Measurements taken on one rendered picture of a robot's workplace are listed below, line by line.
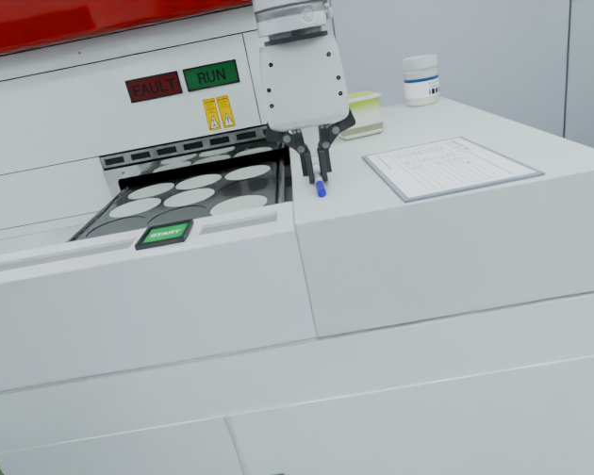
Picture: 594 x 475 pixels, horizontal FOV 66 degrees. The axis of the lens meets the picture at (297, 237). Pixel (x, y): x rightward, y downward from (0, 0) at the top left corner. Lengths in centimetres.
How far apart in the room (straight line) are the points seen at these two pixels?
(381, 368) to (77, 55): 90
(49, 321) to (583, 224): 59
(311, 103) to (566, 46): 247
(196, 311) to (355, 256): 19
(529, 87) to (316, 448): 249
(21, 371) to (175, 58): 71
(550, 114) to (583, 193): 242
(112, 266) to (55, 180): 73
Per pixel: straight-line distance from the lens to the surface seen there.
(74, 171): 121
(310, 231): 48
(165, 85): 110
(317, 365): 57
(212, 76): 108
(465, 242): 52
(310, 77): 56
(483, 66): 277
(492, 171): 55
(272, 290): 51
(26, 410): 68
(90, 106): 116
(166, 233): 54
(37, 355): 62
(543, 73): 291
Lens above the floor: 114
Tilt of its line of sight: 23 degrees down
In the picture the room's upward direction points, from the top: 11 degrees counter-clockwise
